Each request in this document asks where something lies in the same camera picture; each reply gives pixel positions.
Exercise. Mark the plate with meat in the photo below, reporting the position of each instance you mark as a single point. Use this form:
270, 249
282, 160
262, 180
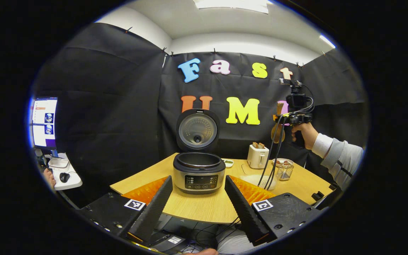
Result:
278, 162

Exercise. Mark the black computer mouse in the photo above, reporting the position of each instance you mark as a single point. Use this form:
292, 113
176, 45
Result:
64, 177

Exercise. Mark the large ceiling light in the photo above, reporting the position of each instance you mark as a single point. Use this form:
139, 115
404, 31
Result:
232, 5

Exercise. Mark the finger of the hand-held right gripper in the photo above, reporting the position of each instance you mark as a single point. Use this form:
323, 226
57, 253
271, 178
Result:
282, 118

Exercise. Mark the clear rice container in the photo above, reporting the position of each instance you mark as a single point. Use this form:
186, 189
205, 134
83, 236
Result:
251, 180

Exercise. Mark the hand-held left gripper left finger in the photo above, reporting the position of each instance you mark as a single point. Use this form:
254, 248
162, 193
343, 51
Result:
152, 212

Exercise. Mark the small ceiling light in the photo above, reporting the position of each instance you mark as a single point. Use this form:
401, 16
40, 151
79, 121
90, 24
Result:
327, 41

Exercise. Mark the black box with white label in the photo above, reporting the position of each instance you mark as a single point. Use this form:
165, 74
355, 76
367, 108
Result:
168, 242

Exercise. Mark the white divided grain dish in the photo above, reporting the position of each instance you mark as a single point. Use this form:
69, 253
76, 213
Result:
228, 163

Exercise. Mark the white toaster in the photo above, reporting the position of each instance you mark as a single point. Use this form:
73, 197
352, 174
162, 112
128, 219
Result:
257, 158

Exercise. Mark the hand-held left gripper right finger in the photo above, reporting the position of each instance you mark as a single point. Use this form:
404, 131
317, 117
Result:
243, 212

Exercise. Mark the small black clip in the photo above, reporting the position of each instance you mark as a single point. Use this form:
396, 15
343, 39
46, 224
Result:
318, 196

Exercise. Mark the computer monitor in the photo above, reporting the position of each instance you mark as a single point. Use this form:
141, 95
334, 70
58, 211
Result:
44, 122

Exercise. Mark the black backdrop cloth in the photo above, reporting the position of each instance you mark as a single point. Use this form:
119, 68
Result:
112, 106

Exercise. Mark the wooden spoon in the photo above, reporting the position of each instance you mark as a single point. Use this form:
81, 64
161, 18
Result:
277, 134

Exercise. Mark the white side desk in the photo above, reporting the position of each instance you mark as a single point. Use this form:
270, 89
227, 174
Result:
71, 179

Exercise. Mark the silver black rice cooker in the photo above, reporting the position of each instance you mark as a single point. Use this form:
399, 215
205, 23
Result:
199, 175

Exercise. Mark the person's grey trousers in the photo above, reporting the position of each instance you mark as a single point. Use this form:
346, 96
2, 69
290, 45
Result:
234, 242

